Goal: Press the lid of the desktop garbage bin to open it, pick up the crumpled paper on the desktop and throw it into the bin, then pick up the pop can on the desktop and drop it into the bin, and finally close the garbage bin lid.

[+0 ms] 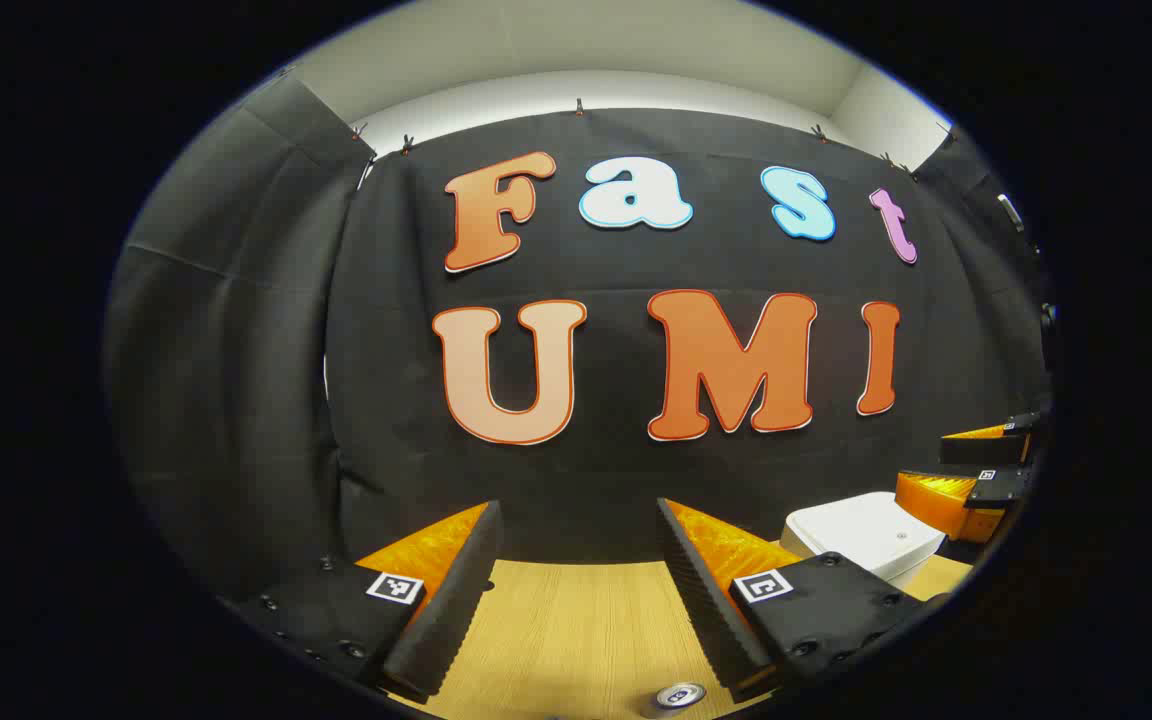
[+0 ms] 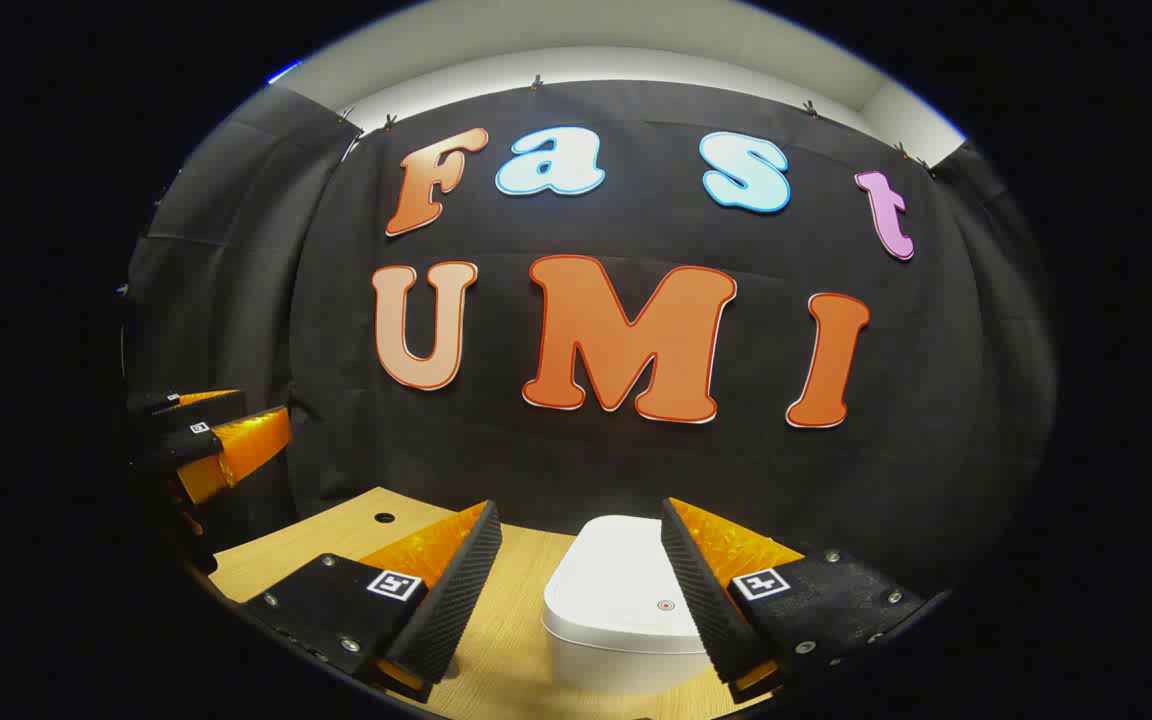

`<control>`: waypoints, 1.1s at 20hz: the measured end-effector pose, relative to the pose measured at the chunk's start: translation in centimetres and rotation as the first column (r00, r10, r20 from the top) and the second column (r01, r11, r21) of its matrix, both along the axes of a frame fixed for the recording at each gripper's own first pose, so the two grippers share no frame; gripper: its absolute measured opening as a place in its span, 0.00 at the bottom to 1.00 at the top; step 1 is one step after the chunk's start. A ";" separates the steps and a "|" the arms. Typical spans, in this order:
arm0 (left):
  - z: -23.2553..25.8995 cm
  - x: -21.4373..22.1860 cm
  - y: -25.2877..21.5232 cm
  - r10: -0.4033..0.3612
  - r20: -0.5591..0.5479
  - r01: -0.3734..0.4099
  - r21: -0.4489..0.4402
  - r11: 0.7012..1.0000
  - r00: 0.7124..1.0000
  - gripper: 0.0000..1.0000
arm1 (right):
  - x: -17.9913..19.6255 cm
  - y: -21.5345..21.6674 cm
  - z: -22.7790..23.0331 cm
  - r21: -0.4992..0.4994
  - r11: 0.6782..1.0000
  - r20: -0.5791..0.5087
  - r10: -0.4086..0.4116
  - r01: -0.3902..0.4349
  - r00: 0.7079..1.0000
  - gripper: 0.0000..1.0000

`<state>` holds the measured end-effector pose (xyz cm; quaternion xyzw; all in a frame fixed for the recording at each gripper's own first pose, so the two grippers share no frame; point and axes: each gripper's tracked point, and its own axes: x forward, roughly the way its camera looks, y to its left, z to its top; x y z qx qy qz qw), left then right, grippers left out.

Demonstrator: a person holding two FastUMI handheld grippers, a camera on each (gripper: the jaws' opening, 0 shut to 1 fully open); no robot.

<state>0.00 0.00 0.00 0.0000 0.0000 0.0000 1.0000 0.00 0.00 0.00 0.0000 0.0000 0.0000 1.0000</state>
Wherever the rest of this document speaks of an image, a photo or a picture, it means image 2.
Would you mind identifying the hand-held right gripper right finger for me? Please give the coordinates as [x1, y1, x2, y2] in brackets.
[660, 497, 927, 703]

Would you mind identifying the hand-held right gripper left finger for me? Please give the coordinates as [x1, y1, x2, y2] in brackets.
[241, 500, 504, 704]

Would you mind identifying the white desktop garbage bin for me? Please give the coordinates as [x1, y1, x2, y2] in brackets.
[542, 515, 737, 698]

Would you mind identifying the wooden desktop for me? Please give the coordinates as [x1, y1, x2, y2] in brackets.
[184, 487, 777, 720]

